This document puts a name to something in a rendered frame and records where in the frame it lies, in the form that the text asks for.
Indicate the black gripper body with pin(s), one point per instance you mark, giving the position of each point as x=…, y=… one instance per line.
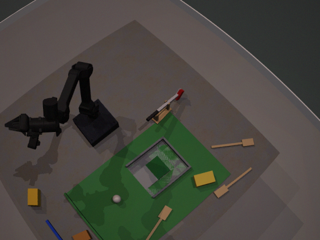
x=28, y=124

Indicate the white golf ball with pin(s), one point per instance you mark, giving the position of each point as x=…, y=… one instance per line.
x=116, y=198

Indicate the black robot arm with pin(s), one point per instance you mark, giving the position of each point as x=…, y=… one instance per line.
x=56, y=112

